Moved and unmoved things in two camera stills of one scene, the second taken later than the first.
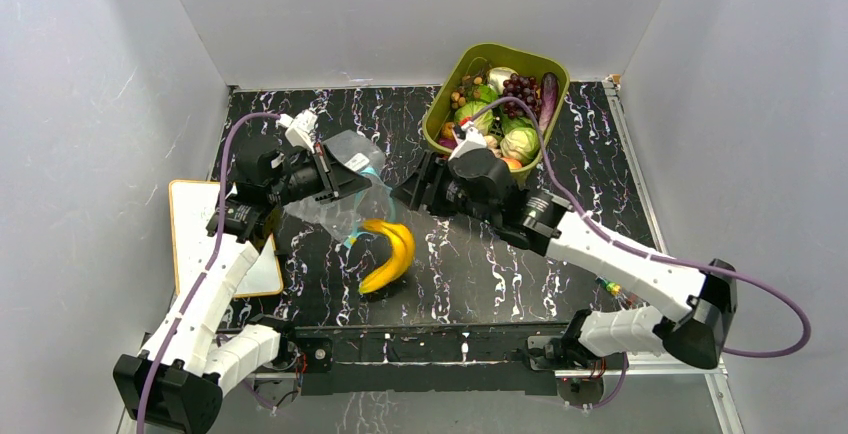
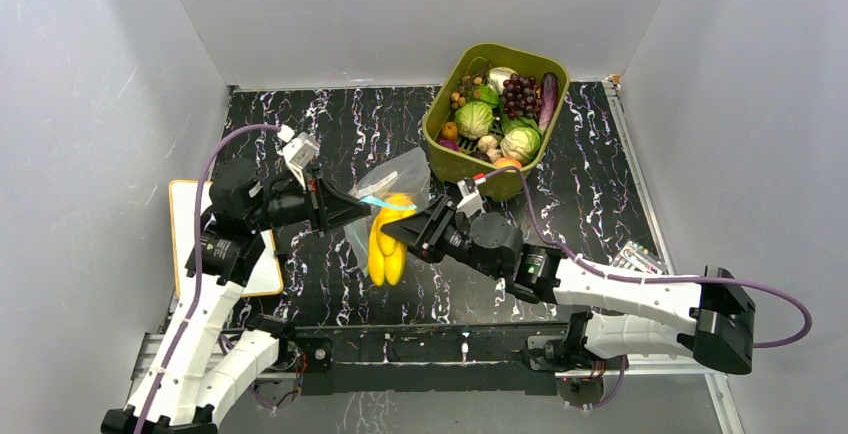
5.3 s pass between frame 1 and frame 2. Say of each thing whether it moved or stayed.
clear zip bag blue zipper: moved
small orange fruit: stayed
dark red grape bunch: stayed
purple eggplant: stayed
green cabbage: stayed
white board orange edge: stayed
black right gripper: moved
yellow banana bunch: moved
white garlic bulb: stayed
